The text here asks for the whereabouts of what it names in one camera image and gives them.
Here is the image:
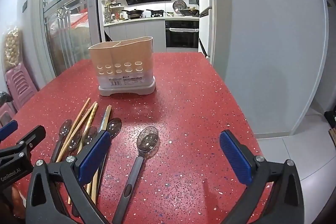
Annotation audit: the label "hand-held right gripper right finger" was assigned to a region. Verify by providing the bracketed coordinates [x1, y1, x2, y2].
[219, 130, 305, 224]

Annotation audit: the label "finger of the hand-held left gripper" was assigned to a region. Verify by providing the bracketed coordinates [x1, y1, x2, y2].
[0, 120, 18, 141]
[0, 125, 47, 161]

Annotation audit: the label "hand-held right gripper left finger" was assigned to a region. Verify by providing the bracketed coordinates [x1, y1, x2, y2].
[25, 130, 112, 224]

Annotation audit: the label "wooden chopstick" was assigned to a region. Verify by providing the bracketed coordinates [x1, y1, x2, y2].
[60, 103, 96, 156]
[56, 98, 90, 163]

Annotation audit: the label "blue patterned chopstick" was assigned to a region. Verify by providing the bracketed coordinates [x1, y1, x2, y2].
[87, 105, 112, 203]

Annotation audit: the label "yellow patterned chopstick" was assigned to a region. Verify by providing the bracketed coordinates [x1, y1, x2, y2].
[76, 102, 99, 155]

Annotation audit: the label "beige cutlery holder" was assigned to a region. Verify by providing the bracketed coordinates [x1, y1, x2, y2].
[88, 36, 156, 97]

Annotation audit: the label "pink plastic stool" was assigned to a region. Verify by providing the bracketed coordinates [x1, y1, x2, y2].
[5, 63, 38, 110]
[0, 103, 17, 127]

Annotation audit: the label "bag of pale round nuts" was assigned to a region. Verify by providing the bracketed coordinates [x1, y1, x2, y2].
[2, 27, 24, 70]

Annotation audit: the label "sliding glass door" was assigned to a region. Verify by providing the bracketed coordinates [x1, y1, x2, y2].
[39, 0, 101, 77]

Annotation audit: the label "white kitchen cabinet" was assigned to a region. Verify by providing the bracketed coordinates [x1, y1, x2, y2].
[103, 16, 166, 54]

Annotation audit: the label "black built-in oven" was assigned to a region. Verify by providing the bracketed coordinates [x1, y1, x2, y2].
[165, 20, 199, 49]

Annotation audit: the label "bottles on rack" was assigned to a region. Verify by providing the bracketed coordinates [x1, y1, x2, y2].
[103, 0, 124, 24]

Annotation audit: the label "black wok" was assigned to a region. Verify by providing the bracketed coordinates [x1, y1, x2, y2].
[122, 9, 145, 19]
[179, 7, 199, 17]
[146, 9, 165, 18]

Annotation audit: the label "patterned decorative plate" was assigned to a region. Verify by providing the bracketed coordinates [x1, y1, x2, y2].
[172, 0, 187, 11]

